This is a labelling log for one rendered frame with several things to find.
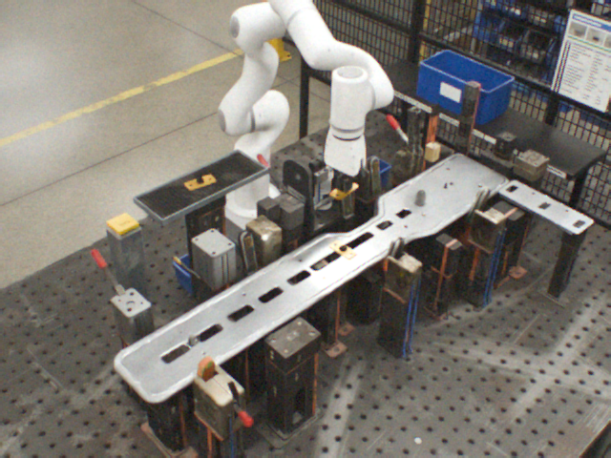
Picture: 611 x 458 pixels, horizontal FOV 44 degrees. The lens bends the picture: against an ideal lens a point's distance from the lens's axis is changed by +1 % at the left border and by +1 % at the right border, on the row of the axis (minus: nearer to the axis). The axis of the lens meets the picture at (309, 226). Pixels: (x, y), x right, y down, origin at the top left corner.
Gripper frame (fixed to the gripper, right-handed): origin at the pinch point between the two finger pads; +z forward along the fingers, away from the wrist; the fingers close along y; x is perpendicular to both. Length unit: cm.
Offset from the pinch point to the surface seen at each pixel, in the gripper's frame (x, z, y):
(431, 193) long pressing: 44, 26, 3
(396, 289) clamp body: 4.2, 30.9, 16.8
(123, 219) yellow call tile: -40, 9, -41
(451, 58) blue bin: 105, 13, -29
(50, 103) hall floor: 93, 124, -292
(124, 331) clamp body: -57, 27, -25
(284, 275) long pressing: -15.8, 25.6, -7.2
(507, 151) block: 76, 23, 12
